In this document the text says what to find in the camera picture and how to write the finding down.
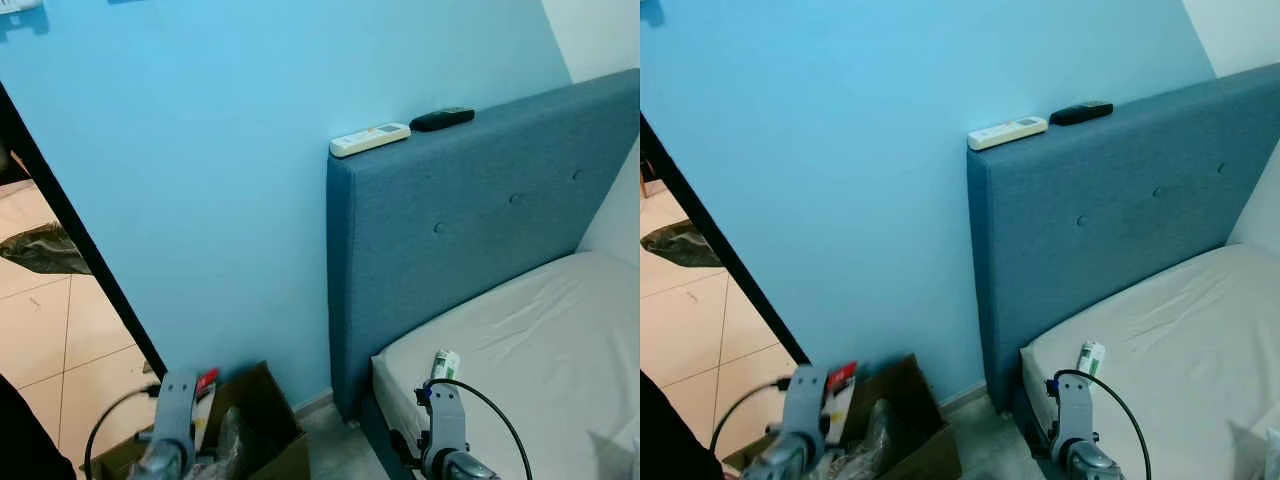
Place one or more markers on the white remote control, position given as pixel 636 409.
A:
pixel 1008 133
pixel 370 139

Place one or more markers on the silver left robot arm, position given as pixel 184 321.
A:
pixel 800 465
pixel 160 465

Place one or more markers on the dark plastic rubbish bag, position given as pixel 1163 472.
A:
pixel 45 250
pixel 685 245

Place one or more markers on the crumpled clear plastic bag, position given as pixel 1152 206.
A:
pixel 228 440
pixel 875 435

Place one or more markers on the brown cardboard box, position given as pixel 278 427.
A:
pixel 270 400
pixel 915 400

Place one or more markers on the small white green packet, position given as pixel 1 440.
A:
pixel 446 362
pixel 1090 358

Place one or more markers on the mattress with beige sheet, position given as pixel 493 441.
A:
pixel 540 340
pixel 1180 340

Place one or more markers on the white wall switch plate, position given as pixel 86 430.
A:
pixel 20 5

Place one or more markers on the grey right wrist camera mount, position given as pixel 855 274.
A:
pixel 1075 410
pixel 447 415

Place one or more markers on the black remote control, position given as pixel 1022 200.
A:
pixel 1080 113
pixel 442 119

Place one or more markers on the red white snack packet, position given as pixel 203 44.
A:
pixel 842 375
pixel 207 380

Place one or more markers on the blue fabric headboard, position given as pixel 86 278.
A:
pixel 1120 210
pixel 480 220

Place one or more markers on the black door frame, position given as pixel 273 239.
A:
pixel 86 240
pixel 725 245

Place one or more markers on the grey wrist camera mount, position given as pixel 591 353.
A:
pixel 818 405
pixel 447 415
pixel 178 410
pixel 1075 410

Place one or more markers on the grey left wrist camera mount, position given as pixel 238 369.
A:
pixel 178 410
pixel 818 405

